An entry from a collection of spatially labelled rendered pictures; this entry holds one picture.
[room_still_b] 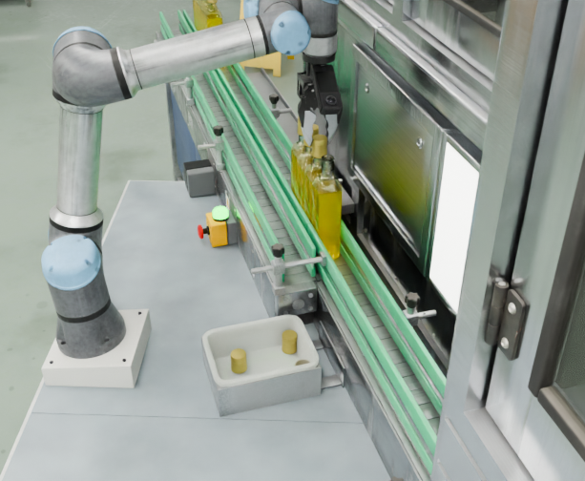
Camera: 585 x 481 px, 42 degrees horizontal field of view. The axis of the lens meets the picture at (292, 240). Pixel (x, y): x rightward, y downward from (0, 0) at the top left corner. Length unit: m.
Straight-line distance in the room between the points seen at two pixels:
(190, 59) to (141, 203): 0.93
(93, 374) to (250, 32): 0.78
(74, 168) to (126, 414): 0.52
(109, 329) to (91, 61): 0.58
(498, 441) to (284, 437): 0.93
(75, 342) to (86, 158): 0.39
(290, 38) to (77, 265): 0.62
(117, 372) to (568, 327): 1.24
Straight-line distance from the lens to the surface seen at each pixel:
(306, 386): 1.64
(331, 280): 1.69
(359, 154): 1.88
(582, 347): 0.57
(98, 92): 1.46
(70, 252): 1.64
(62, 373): 1.73
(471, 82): 1.39
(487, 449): 0.70
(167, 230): 2.18
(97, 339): 1.70
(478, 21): 1.39
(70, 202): 1.70
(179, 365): 1.75
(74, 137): 1.63
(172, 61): 1.45
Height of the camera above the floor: 1.95
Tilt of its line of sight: 34 degrees down
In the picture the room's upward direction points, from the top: straight up
